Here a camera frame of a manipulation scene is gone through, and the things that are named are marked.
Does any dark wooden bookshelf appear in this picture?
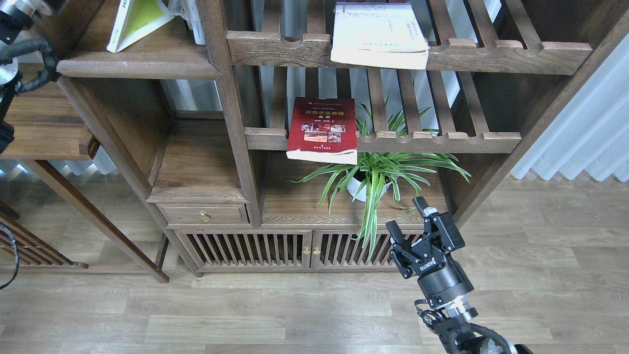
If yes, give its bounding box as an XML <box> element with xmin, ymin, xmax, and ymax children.
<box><xmin>0</xmin><ymin>0</ymin><xmax>629</xmax><ymax>279</ymax></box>

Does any green spider plant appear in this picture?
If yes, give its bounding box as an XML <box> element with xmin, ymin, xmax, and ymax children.
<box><xmin>300</xmin><ymin>121</ymin><xmax>470</xmax><ymax>255</ymax></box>

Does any white plant pot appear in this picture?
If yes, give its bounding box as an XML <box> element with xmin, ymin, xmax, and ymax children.
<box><xmin>346</xmin><ymin>170</ymin><xmax>393</xmax><ymax>202</ymax></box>

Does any plastic-wrapped white book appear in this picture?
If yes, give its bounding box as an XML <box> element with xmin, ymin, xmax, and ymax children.
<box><xmin>168</xmin><ymin>0</ymin><xmax>206</xmax><ymax>45</ymax></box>

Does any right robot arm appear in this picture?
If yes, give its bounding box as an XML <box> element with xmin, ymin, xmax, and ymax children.
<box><xmin>386</xmin><ymin>197</ymin><xmax>530</xmax><ymax>354</ymax></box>

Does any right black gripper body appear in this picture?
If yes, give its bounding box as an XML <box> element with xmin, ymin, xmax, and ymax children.
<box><xmin>390</xmin><ymin>239</ymin><xmax>474</xmax><ymax>311</ymax></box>

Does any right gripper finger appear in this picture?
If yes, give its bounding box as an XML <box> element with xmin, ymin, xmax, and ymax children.
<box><xmin>386</xmin><ymin>220</ymin><xmax>411</xmax><ymax>251</ymax></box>
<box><xmin>413</xmin><ymin>197</ymin><xmax>465</xmax><ymax>252</ymax></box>

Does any yellow-green book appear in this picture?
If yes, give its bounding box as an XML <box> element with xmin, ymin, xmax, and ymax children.
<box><xmin>107</xmin><ymin>0</ymin><xmax>174</xmax><ymax>53</ymax></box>

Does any white curtain right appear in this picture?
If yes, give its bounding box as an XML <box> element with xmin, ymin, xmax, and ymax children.
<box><xmin>511</xmin><ymin>37</ymin><xmax>629</xmax><ymax>182</ymax></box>

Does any white book top shelf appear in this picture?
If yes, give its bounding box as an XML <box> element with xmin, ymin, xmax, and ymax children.
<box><xmin>331</xmin><ymin>2</ymin><xmax>429</xmax><ymax>70</ymax></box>

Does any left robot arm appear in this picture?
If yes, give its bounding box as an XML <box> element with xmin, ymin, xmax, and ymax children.
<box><xmin>0</xmin><ymin>0</ymin><xmax>66</xmax><ymax>152</ymax></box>

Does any wooden side table left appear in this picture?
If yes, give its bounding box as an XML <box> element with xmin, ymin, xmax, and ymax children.
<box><xmin>1</xmin><ymin>83</ymin><xmax>169</xmax><ymax>284</ymax></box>

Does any red book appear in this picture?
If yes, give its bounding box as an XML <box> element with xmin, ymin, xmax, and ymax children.
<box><xmin>286</xmin><ymin>97</ymin><xmax>357</xmax><ymax>165</ymax></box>

